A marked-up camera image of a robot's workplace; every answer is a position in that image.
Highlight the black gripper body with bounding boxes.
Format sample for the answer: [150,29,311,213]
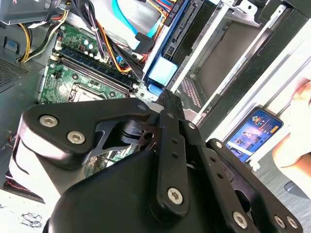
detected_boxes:
[45,150,235,233]

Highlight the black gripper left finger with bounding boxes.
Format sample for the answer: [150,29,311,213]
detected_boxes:
[18,89,192,218]

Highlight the person's hand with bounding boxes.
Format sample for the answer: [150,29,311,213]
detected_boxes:
[290,77,311,108]
[272,132,311,170]

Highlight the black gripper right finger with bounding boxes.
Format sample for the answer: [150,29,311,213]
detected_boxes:
[171,93,304,233]

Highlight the hard disk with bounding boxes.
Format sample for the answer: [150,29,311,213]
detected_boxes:
[142,0,207,98]

